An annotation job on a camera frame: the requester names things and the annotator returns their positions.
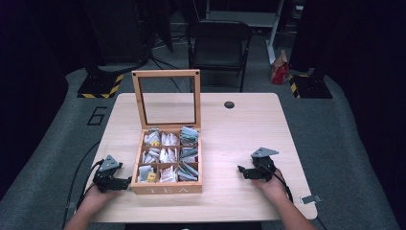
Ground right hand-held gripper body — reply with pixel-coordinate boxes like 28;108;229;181
242;147;280;183

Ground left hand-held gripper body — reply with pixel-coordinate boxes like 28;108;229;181
92;154;131;194

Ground pile of white yellow-label tea bags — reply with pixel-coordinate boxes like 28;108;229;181
137;127;162;184

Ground wooden tea box with lid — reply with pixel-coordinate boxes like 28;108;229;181
130;69;204;196

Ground pile of white red-print tea bags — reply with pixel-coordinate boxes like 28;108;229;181
159;131;180;184

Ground pile of grey-green tea bags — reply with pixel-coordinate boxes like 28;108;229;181
177;126;200;183

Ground person's right hand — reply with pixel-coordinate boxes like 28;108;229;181
250;174;289;202

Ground person's left hand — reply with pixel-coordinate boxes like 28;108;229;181
79;185;122;215

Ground black stand base yellow stripes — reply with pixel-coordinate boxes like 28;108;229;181
288;74;333;100
77;72;124;100

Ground red and brown paper bag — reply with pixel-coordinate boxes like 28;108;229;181
270;49;290;85

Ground black folding chair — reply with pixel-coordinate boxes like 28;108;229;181
186;19;255;93

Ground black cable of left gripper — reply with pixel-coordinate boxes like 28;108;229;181
61;140;106;229

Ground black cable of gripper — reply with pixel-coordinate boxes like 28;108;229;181
261;161;329;230
61;140;106;229

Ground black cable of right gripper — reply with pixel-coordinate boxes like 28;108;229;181
261;161;329;230

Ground white desk frame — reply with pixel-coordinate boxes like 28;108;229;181
205;0;286;65

